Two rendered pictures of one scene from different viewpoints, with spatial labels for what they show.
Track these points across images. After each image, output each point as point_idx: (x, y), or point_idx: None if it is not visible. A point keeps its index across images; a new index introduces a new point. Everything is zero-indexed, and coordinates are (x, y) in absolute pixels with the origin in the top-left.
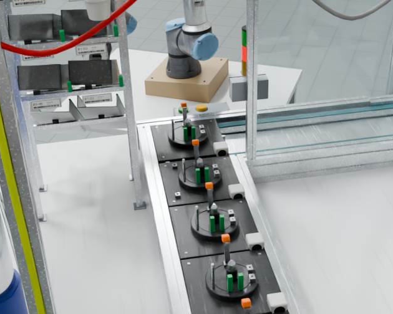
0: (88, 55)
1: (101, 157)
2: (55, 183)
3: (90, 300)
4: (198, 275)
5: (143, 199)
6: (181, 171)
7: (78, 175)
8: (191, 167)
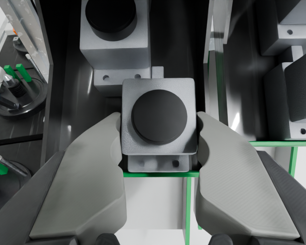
0: (218, 154)
1: (168, 238)
2: None
3: None
4: None
5: None
6: (42, 97)
7: (194, 187)
8: (25, 104)
